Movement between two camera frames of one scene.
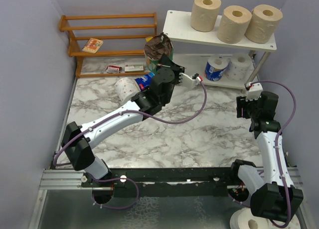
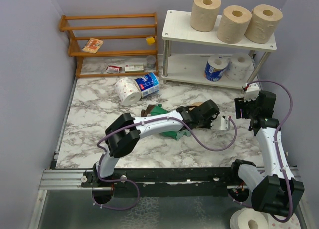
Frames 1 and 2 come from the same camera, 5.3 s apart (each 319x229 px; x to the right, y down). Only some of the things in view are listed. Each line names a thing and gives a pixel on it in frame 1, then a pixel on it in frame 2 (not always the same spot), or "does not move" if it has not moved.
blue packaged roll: x=215 y=67 does not move
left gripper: x=165 y=63 -> x=209 y=124
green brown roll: x=156 y=46 -> x=158 y=109
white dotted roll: x=240 y=67 does not move
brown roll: x=205 y=12 does not move
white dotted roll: x=124 y=87 does not move
